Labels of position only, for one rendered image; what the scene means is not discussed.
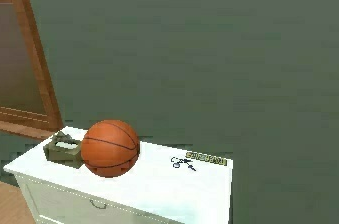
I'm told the orange basketball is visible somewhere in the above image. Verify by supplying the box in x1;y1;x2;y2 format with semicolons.
80;119;141;179

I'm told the brown framed wall picture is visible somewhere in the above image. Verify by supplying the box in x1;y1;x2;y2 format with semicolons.
0;0;65;140

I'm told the black key ring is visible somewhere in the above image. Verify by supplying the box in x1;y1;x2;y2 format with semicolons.
170;156;198;172

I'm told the white chest of drawers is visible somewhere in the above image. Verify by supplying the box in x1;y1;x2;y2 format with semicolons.
3;125;235;224

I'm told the yellow patterned flat strip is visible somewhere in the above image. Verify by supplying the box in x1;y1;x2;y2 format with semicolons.
185;151;228;167

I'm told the olive green tissue box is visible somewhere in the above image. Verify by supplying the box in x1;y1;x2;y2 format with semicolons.
42;130;85;170

